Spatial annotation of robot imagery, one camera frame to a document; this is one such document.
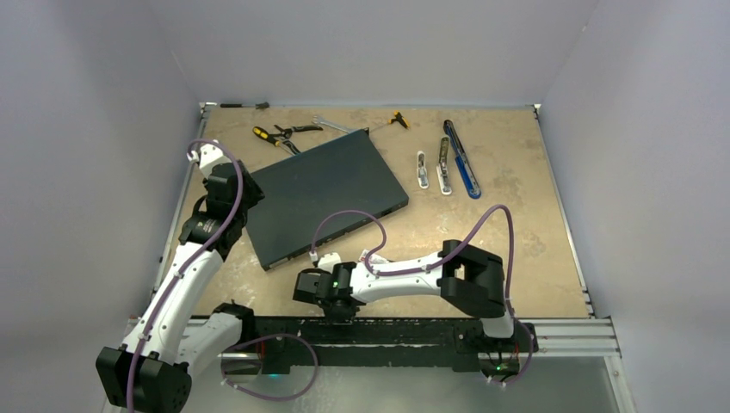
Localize dark flat network switch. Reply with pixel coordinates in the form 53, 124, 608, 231
245, 130, 409, 271

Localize blue stapler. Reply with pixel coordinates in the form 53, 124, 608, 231
443, 120, 482, 200

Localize black tool at wall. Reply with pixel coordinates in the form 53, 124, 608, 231
219, 102, 270, 110

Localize black handled cutters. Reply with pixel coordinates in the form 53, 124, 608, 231
274, 124, 323, 140

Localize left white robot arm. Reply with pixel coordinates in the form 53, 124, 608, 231
96, 160, 264, 412

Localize small yellow black screwdriver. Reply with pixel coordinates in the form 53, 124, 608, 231
368, 111, 410, 133

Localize white stapler part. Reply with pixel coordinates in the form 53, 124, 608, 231
417, 151, 429, 189

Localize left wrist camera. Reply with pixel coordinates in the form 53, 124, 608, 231
186, 140, 230, 178

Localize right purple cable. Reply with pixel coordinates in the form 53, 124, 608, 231
309, 204, 535, 387

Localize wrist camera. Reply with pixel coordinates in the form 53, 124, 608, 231
186, 140, 230, 178
309, 252, 342, 273

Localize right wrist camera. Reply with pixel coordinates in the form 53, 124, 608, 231
309, 252, 342, 273

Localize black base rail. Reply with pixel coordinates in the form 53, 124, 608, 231
229, 316, 538, 374

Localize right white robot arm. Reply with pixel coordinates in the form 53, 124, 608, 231
293, 240, 517, 350

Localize silver wrench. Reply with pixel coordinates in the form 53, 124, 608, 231
312, 115, 353, 133

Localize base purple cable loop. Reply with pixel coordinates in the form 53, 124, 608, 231
220, 334, 319, 403

